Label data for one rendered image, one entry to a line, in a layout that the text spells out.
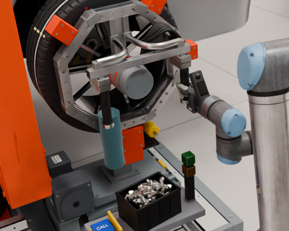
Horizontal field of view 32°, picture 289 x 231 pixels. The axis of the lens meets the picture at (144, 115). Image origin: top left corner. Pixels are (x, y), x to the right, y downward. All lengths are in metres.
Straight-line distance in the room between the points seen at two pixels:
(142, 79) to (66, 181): 0.59
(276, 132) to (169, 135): 1.92
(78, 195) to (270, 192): 1.03
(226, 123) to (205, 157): 1.30
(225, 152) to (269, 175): 0.44
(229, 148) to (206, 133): 1.44
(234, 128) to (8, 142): 0.79
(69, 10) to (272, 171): 1.04
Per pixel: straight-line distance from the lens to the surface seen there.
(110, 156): 2.12
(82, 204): 2.29
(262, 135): 1.39
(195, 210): 1.97
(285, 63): 1.35
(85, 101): 2.37
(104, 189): 2.49
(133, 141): 2.28
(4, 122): 1.81
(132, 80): 1.98
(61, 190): 2.23
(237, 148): 1.85
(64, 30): 1.97
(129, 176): 2.54
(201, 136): 3.24
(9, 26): 1.69
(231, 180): 2.86
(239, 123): 1.79
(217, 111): 1.80
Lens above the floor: 1.73
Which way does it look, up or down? 30 degrees down
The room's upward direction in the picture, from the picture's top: 5 degrees counter-clockwise
